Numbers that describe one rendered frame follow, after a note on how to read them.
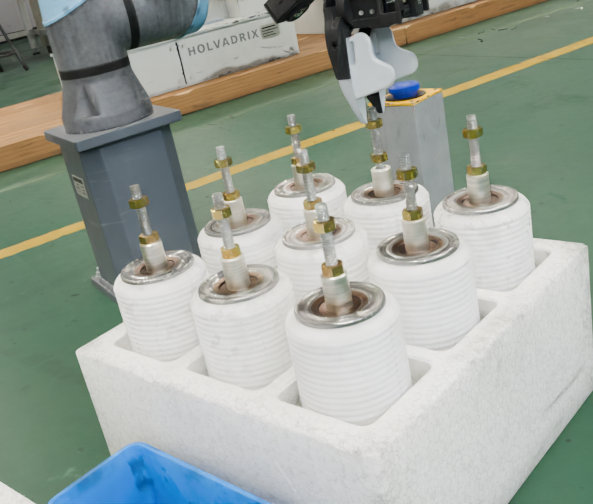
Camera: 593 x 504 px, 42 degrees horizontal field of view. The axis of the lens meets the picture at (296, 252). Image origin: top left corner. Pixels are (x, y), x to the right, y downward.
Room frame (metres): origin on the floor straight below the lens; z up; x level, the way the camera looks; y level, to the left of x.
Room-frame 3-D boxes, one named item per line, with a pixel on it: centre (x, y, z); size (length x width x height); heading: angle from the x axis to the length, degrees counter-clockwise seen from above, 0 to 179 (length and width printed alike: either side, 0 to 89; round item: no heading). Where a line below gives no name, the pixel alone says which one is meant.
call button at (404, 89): (1.00, -0.18, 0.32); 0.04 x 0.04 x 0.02
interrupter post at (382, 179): (0.82, -0.11, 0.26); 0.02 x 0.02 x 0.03
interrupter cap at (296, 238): (0.74, -0.03, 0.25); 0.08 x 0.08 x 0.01
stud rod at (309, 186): (0.74, -0.03, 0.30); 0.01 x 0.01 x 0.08
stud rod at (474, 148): (0.74, -0.19, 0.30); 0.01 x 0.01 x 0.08
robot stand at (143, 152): (1.34, 0.26, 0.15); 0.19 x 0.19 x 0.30; 29
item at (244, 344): (0.66, 0.06, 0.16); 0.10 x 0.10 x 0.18
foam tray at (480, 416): (0.74, -0.03, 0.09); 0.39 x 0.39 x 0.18; 45
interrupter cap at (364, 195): (0.82, -0.11, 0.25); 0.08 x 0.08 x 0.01
